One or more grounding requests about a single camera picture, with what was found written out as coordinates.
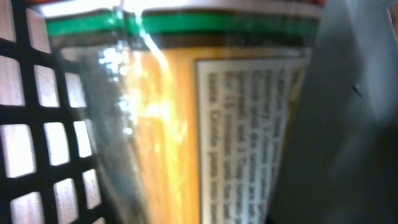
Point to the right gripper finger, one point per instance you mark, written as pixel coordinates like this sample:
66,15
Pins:
340,164

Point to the orange pasta package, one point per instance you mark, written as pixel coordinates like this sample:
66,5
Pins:
189,103

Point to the grey plastic basket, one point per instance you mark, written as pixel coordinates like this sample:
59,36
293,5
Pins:
49,172

